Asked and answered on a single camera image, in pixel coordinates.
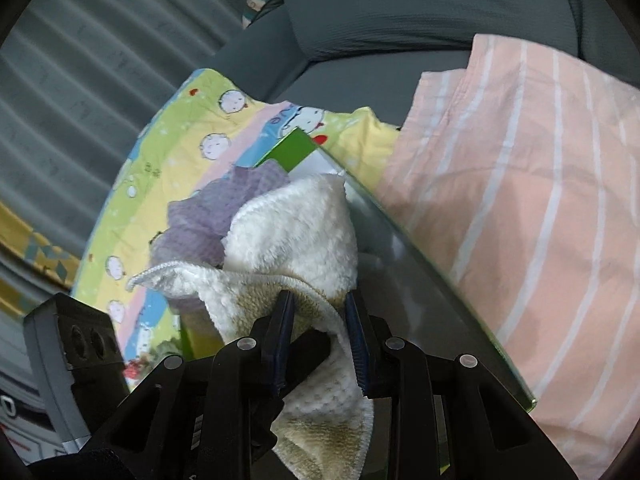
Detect grey sofa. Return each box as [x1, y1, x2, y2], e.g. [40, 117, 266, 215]
[215, 0, 640, 128]

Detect yellow patterned cloth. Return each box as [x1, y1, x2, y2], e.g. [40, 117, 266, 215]
[0, 200, 81, 311]

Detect pink striped cloth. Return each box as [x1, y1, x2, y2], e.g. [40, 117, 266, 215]
[382, 34, 640, 480]

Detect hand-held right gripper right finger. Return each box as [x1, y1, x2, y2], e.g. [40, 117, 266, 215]
[344, 290, 566, 480]

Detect purple waffle cloth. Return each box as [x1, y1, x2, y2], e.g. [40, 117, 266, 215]
[151, 161, 291, 268]

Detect white fluffy towel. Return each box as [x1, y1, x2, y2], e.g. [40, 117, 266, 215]
[127, 174, 375, 480]

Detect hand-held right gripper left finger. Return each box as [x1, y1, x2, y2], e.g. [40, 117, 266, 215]
[90, 290, 296, 480]

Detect grey curtain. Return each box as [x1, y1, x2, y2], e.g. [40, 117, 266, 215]
[0, 0, 261, 411]

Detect cartoon printed blanket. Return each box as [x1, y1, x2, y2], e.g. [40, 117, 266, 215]
[70, 69, 401, 391]

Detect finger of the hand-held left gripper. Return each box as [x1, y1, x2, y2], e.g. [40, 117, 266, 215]
[282, 329, 333, 402]

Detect green cardboard box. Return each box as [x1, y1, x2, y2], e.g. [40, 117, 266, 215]
[180, 127, 540, 480]

